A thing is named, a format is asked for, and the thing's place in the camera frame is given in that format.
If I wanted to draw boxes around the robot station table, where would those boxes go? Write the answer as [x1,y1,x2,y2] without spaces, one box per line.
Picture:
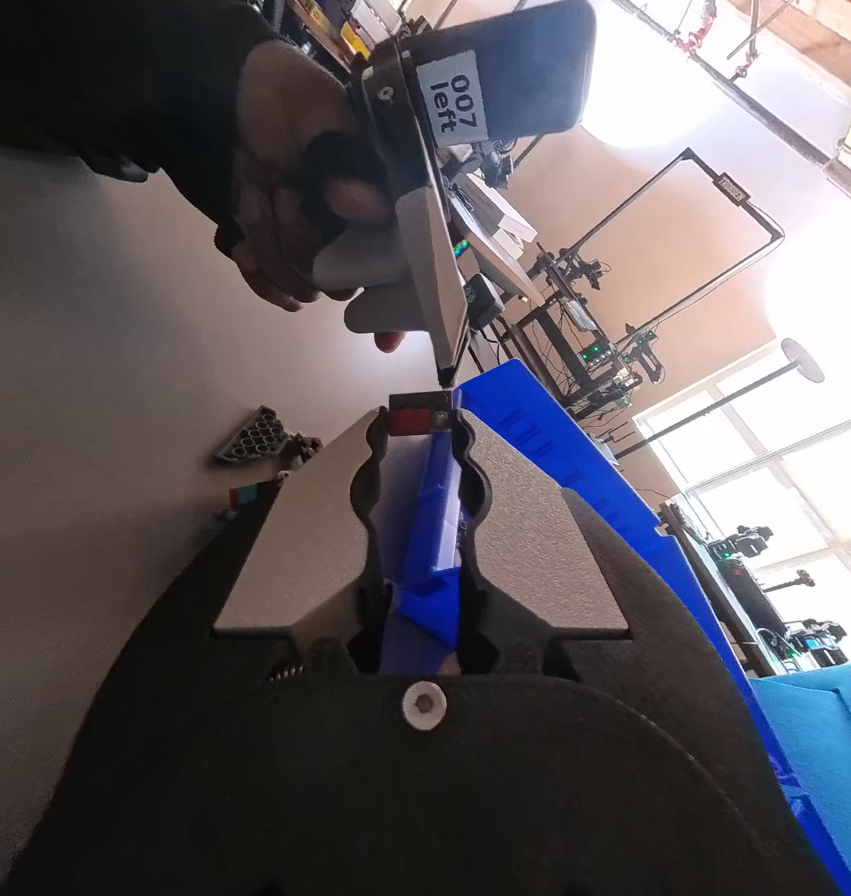
[513,294,643,424]

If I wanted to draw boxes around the person's left forearm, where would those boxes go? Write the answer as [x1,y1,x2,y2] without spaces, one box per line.
[0,0,289,235]

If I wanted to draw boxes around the white flat box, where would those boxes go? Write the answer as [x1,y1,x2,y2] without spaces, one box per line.
[460,175,538,256]

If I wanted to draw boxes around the black metal frame rig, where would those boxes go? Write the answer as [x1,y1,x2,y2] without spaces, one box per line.
[555,147,787,337]

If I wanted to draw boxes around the small black device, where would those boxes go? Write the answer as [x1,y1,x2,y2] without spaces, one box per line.
[464,273,505,331]

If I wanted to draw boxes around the grey desk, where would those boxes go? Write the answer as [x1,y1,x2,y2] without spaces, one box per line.
[0,140,482,876]

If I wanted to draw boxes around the teal and black brick block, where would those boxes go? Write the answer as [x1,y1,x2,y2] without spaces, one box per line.
[201,479,286,540]

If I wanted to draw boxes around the small side desk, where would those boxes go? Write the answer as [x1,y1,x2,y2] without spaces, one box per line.
[660,500,790,676]

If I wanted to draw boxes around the black studded plate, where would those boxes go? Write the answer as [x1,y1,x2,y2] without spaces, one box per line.
[214,406,291,466]

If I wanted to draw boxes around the person's left hand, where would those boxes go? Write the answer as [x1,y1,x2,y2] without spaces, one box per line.
[214,41,408,356]

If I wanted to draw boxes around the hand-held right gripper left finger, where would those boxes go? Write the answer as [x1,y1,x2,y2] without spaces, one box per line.
[214,408,391,659]

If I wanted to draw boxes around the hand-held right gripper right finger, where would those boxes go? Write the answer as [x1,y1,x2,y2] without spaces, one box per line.
[453,409,631,641]

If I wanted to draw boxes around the black floor lamp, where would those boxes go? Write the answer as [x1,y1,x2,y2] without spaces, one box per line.
[611,338,827,461]

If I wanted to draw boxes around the window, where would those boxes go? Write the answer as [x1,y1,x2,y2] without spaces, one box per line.
[635,336,851,673]

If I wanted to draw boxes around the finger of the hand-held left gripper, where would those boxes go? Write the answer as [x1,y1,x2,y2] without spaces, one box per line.
[345,282,433,338]
[394,184,470,391]

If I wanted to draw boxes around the light blue foam bag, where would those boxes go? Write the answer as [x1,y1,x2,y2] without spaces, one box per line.
[749,660,851,879]

